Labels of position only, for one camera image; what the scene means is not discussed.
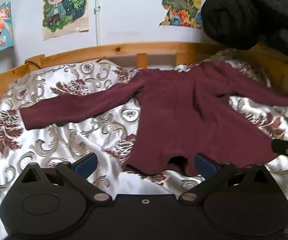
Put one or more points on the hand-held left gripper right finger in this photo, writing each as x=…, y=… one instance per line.
x=203, y=165

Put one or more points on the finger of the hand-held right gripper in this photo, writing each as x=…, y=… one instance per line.
x=285, y=148

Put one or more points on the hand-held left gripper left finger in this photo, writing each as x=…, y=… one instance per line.
x=86, y=164

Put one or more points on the maroon long-sleeved sweater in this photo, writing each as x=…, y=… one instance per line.
x=171, y=110

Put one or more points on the floral satin bedspread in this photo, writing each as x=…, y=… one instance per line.
x=59, y=140

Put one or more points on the dark fuzzy cloth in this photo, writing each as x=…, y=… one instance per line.
x=249, y=12

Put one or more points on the small curled cartoon poster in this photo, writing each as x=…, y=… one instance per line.
x=1, y=25

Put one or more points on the wooden bed frame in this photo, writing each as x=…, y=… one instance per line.
x=124, y=50

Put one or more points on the white wall pipe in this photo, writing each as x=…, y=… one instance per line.
x=98, y=17

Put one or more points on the cartoon figure wall poster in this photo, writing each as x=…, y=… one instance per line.
x=64, y=7

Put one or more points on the colourful landscape wall poster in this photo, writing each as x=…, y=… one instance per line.
x=179, y=2

